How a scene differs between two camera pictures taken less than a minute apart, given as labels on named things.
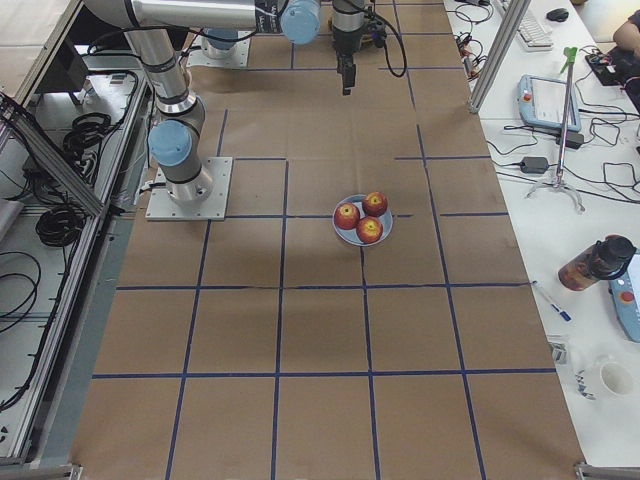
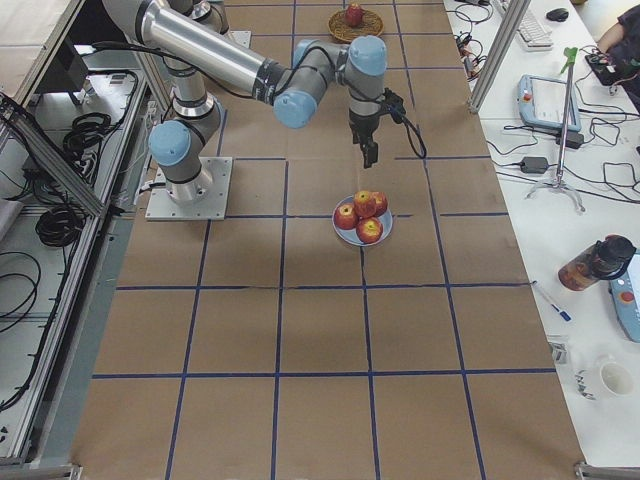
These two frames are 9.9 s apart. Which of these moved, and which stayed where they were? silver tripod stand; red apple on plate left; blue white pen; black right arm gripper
Moved: black right arm gripper
Stayed: red apple on plate left; blue white pen; silver tripod stand
